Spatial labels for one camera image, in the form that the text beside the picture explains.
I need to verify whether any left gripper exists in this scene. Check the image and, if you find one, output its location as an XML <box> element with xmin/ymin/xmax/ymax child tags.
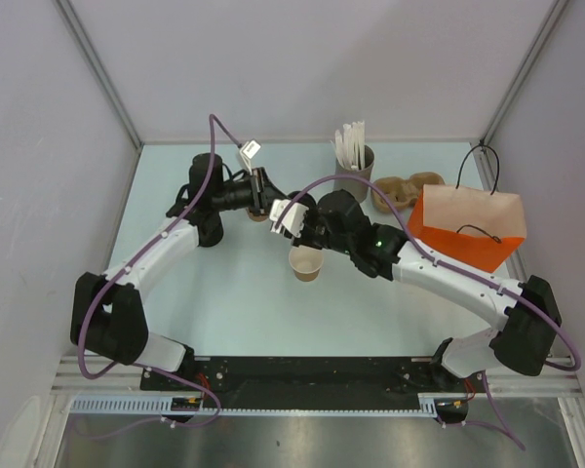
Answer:
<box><xmin>212</xmin><ymin>168</ymin><xmax>286</xmax><ymax>217</ymax></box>

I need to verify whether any single brown paper cup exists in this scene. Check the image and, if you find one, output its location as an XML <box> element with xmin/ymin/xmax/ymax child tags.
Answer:
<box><xmin>289</xmin><ymin>246</ymin><xmax>324</xmax><ymax>282</ymax></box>

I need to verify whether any orange paper bag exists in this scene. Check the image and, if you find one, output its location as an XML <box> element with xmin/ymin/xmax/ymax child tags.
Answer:
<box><xmin>407</xmin><ymin>140</ymin><xmax>526</xmax><ymax>274</ymax></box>

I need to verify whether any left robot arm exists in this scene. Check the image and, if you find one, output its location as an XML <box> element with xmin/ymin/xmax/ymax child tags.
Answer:
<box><xmin>70</xmin><ymin>153</ymin><xmax>287</xmax><ymax>390</ymax></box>

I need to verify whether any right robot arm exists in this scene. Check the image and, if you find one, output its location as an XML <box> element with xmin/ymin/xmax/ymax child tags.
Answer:
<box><xmin>284</xmin><ymin>190</ymin><xmax>561</xmax><ymax>391</ymax></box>

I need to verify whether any stack of brown paper cups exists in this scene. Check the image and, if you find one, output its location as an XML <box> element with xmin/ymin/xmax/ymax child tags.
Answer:
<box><xmin>247</xmin><ymin>211</ymin><xmax>269</xmax><ymax>222</ymax></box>

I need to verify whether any grey cylindrical holder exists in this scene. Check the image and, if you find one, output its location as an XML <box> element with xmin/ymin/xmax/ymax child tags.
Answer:
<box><xmin>333</xmin><ymin>145</ymin><xmax>374</xmax><ymax>204</ymax></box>

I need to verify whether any stack of black lids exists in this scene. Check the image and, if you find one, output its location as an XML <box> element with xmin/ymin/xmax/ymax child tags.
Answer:
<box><xmin>194</xmin><ymin>213</ymin><xmax>224</xmax><ymax>248</ymax></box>

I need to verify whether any remaining cardboard cup carrier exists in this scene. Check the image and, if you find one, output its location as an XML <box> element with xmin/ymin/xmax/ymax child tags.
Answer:
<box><xmin>371</xmin><ymin>172</ymin><xmax>445</xmax><ymax>214</ymax></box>

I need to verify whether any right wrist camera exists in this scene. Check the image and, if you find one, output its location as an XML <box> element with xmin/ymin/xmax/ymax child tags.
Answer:
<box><xmin>269</xmin><ymin>200</ymin><xmax>308</xmax><ymax>238</ymax></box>

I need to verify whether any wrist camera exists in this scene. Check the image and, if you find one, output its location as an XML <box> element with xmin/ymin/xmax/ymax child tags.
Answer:
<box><xmin>238</xmin><ymin>139</ymin><xmax>261</xmax><ymax>172</ymax></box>
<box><xmin>269</xmin><ymin>200</ymin><xmax>308</xmax><ymax>238</ymax></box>

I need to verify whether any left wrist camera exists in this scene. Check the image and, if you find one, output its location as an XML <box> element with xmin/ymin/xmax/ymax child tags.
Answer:
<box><xmin>238</xmin><ymin>139</ymin><xmax>261</xmax><ymax>172</ymax></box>

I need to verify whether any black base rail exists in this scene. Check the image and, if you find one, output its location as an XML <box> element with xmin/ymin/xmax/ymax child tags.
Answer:
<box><xmin>140</xmin><ymin>355</ymin><xmax>488</xmax><ymax>413</ymax></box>

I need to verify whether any white slotted cable duct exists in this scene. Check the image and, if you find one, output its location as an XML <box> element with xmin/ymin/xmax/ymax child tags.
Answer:
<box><xmin>69</xmin><ymin>395</ymin><xmax>466</xmax><ymax>418</ymax></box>

